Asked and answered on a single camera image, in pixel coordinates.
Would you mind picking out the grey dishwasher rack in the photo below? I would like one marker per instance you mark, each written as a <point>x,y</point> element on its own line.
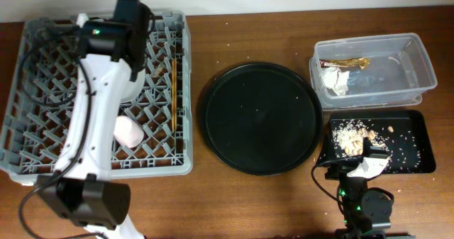
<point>39,109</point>

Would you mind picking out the black rectangular tray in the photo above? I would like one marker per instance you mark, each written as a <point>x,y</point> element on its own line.
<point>417,125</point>

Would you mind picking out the pink cup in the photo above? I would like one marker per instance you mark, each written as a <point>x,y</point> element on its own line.
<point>127,132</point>

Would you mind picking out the clear plastic bin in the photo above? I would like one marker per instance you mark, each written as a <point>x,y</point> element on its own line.
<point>400,71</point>

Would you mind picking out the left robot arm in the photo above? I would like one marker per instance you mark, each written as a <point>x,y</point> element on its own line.
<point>110,66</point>

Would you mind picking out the gold snack wrapper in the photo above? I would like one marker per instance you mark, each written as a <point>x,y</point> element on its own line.
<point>361,62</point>

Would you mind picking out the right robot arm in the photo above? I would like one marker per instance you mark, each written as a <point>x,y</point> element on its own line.
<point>366,210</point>

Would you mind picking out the white tissue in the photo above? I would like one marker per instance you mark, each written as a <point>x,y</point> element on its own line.
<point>336,80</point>

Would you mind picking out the wooden chopstick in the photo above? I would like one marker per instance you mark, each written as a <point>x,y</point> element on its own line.
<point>175,93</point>
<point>172,93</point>

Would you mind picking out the food scraps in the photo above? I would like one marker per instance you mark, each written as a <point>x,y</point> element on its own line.
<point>358,138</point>

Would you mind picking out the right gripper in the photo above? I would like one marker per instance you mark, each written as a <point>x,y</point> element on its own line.
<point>340,168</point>

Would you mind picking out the round black tray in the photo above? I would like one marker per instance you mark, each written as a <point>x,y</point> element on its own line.
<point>261,118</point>

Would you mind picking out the grey plate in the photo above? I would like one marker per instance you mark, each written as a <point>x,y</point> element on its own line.
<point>133,89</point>

